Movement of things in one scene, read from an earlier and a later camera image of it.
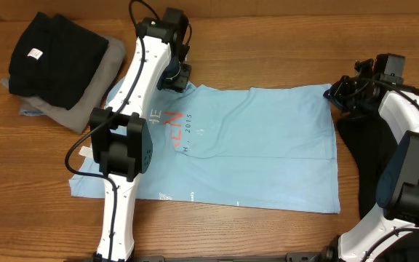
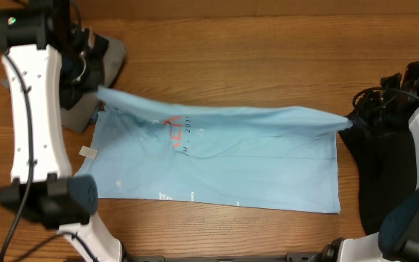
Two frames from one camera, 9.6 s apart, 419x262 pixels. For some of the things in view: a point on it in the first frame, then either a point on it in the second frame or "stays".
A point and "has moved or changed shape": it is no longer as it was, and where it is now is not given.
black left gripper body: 176,76 → 82,76
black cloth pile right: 374,145 stays
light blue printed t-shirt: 268,146 has moved or changed shape
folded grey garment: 76,118 stays
